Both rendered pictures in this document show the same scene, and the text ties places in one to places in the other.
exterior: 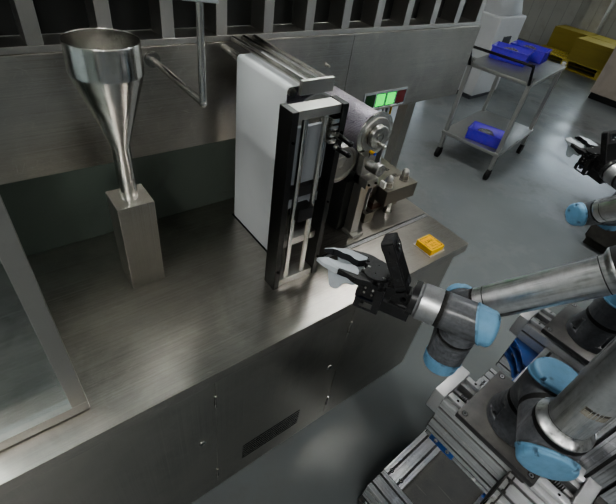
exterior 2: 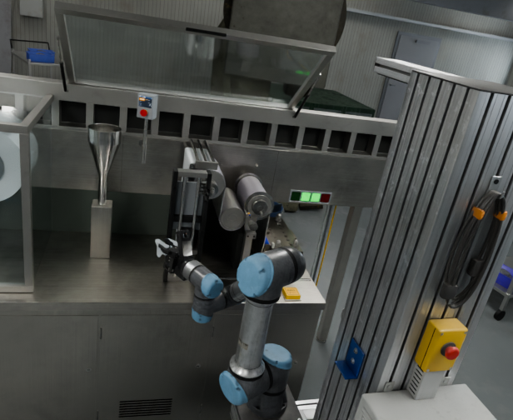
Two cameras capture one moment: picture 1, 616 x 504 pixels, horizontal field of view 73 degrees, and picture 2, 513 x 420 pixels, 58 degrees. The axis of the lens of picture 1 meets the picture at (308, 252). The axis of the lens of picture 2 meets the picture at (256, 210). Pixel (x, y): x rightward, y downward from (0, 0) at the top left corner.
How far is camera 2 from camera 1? 126 cm
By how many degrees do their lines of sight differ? 29
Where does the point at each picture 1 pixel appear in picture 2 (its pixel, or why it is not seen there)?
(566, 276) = not seen: hidden behind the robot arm
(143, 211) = (104, 212)
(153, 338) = (82, 279)
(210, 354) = (103, 294)
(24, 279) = (26, 202)
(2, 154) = (59, 172)
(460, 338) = (197, 289)
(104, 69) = (98, 138)
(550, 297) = not seen: hidden behind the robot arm
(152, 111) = (137, 169)
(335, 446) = not seen: outside the picture
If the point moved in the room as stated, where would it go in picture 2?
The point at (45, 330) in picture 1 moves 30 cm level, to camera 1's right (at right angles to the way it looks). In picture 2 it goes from (27, 232) to (81, 260)
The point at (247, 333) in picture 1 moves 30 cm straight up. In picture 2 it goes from (130, 293) to (134, 232)
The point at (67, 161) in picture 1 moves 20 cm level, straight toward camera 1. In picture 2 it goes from (87, 184) to (77, 200)
